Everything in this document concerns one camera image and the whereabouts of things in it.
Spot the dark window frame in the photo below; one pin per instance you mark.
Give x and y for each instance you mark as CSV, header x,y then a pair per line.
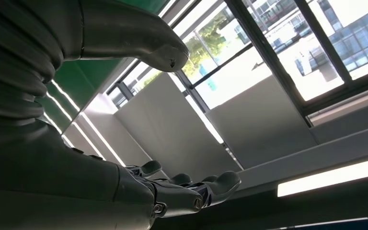
x,y
265,47

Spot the ceiling light strip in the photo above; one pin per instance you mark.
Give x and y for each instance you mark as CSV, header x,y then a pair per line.
x,y
330,176

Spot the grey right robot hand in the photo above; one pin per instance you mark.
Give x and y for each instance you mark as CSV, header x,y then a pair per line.
x,y
44,190

